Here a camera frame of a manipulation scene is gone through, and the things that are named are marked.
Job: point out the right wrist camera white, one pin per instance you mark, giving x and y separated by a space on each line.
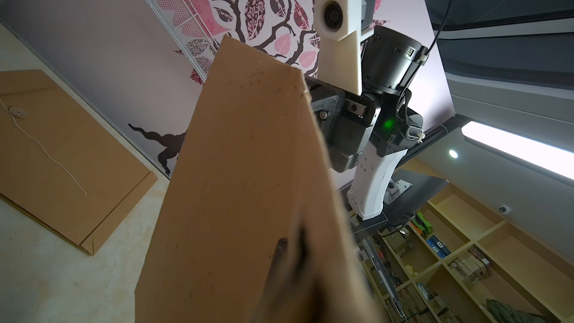
342 25

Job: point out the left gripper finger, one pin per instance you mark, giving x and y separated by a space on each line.
292 292

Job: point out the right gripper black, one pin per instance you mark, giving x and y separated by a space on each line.
346 121

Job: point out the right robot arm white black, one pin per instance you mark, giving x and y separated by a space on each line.
390 62

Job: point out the brown file bag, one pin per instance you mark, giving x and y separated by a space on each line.
253 169
60 166

